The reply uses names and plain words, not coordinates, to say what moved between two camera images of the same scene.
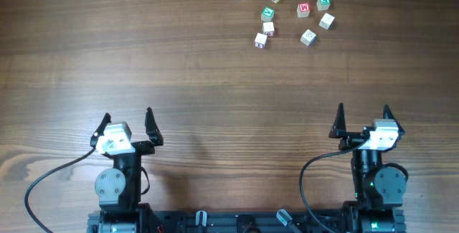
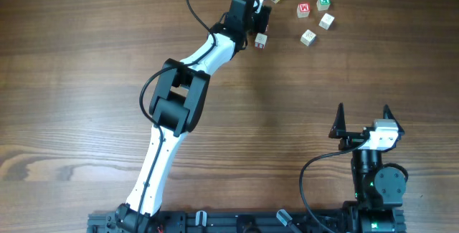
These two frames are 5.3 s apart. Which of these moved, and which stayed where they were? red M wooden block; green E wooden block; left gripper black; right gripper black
Moved: left gripper black
Stayed: green E wooden block; red M wooden block; right gripper black
